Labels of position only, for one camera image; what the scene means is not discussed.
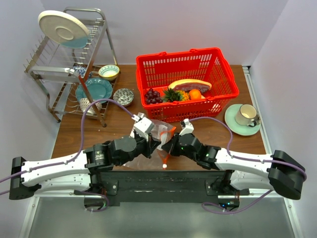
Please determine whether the clear zip top bag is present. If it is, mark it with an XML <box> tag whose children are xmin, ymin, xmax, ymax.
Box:
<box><xmin>124</xmin><ymin>119</ymin><xmax>176</xmax><ymax>171</ymax></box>

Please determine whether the small toy pineapple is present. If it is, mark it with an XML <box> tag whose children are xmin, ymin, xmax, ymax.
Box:
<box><xmin>163</xmin><ymin>88</ymin><xmax>190</xmax><ymax>103</ymax></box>

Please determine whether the red plastic shopping basket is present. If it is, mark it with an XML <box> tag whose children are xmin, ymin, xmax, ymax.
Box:
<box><xmin>136</xmin><ymin>48</ymin><xmax>239</xmax><ymax>122</ymax></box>

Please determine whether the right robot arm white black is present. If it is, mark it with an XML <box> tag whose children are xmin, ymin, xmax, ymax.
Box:
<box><xmin>162</xmin><ymin>133</ymin><xmax>307</xmax><ymax>200</ymax></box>

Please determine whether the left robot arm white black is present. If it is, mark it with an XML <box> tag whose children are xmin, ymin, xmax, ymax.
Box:
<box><xmin>9</xmin><ymin>131</ymin><xmax>161</xmax><ymax>200</ymax></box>

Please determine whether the orange fruit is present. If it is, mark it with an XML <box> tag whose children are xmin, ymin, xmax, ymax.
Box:
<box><xmin>188</xmin><ymin>89</ymin><xmax>202</xmax><ymax>100</ymax></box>

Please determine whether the purple grape bunch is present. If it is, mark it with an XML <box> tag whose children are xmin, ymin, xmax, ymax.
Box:
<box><xmin>144</xmin><ymin>88</ymin><xmax>163</xmax><ymax>105</ymax></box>

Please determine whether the mint green saucer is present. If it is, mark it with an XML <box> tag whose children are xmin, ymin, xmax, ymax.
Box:
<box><xmin>224</xmin><ymin>104</ymin><xmax>261</xmax><ymax>136</ymax></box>

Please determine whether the black white patterned bowl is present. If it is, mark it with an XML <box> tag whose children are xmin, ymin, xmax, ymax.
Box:
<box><xmin>113</xmin><ymin>88</ymin><xmax>134</xmax><ymax>107</ymax></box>

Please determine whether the cream enamel mug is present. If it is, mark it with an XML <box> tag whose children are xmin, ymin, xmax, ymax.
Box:
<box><xmin>235</xmin><ymin>104</ymin><xmax>261</xmax><ymax>127</ymax></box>

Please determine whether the teal scalloped plate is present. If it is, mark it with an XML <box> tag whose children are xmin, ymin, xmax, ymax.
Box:
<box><xmin>75</xmin><ymin>77</ymin><xmax>113</xmax><ymax>102</ymax></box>

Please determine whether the patterned bowl in rack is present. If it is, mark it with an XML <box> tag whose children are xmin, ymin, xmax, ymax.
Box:
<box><xmin>79</xmin><ymin>98</ymin><xmax>96</xmax><ymax>116</ymax></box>

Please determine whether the yellow rimmed teal bowl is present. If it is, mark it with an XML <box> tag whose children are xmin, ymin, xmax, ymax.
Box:
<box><xmin>98</xmin><ymin>65</ymin><xmax>120</xmax><ymax>81</ymax></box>

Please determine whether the metal dish rack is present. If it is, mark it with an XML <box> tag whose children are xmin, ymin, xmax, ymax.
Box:
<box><xmin>25</xmin><ymin>7</ymin><xmax>117</xmax><ymax>122</ymax></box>

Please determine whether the blue patterned dish in rack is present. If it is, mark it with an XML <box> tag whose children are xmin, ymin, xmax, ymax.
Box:
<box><xmin>73</xmin><ymin>64</ymin><xmax>87</xmax><ymax>79</ymax></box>

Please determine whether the large white blue plate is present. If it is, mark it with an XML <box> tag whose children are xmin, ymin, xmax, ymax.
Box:
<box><xmin>38</xmin><ymin>10</ymin><xmax>90</xmax><ymax>49</ymax></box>

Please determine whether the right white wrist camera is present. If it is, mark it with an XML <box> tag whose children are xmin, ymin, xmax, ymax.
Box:
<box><xmin>179</xmin><ymin>119</ymin><xmax>194</xmax><ymax>136</ymax></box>

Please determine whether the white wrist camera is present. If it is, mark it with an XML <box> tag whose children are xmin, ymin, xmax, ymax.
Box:
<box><xmin>132</xmin><ymin>113</ymin><xmax>154</xmax><ymax>140</ymax></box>
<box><xmin>179</xmin><ymin>119</ymin><xmax>194</xmax><ymax>136</ymax></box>

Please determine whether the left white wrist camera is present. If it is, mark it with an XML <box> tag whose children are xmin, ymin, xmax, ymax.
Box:
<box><xmin>132</xmin><ymin>113</ymin><xmax>154</xmax><ymax>140</ymax></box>

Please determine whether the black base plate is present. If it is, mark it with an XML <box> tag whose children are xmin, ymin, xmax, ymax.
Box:
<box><xmin>88</xmin><ymin>171</ymin><xmax>249</xmax><ymax>206</ymax></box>

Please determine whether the aluminium frame rail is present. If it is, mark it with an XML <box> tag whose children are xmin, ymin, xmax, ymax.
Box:
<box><xmin>242</xmin><ymin>65</ymin><xmax>304</xmax><ymax>238</ymax></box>

